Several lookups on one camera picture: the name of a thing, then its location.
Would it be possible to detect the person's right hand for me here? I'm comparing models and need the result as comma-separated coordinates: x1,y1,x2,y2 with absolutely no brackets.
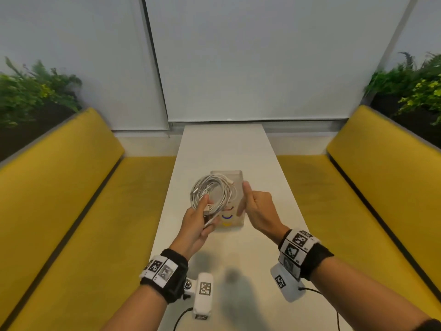
237,181,291,245

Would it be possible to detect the person's left hand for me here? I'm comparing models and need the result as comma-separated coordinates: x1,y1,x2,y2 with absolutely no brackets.
169,194,221,261

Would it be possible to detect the white cable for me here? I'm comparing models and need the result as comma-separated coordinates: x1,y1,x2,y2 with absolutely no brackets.
189,174,238,228

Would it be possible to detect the clear pouch with smiley print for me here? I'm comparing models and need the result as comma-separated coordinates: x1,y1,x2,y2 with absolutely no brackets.
209,170,246,229

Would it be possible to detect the person's right forearm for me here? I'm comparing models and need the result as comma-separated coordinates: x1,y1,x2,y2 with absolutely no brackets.
309,256,433,331

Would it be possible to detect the person's left forearm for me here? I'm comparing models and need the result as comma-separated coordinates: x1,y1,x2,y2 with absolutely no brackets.
100,282,180,331

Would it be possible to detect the black left wristband with markers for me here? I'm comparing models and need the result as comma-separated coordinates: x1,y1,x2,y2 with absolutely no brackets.
139,248,189,304

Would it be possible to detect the black wristband with markers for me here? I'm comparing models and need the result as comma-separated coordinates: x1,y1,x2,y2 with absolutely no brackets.
139,248,189,304
278,229,335,282

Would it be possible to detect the black right wristband with markers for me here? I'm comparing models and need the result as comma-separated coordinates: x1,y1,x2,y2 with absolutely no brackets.
278,229,335,282

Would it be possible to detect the yellow upholstered bench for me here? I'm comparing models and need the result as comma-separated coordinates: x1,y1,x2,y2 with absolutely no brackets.
277,105,441,322
0,107,177,331

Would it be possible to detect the white roller blind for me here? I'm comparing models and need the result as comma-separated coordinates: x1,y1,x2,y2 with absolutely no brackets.
144,0,414,123
0,0,169,131
384,0,441,71

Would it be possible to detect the green leafy plant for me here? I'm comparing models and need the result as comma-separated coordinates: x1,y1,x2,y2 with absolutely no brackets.
364,51,441,126
0,57,83,128

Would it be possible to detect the black sleeve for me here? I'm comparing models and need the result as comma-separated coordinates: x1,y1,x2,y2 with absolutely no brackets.
413,318,441,331

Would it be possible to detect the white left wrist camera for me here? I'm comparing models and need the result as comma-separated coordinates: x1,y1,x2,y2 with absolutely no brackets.
184,272,214,321

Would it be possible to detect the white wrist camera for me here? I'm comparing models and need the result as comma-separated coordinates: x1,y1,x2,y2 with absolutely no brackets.
270,263,307,303
184,272,214,321

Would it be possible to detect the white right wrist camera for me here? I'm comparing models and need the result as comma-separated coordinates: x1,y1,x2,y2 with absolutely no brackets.
270,263,307,303

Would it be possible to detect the black camera cable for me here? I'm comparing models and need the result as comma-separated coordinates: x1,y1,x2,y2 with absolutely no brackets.
298,287,342,331
172,307,194,331

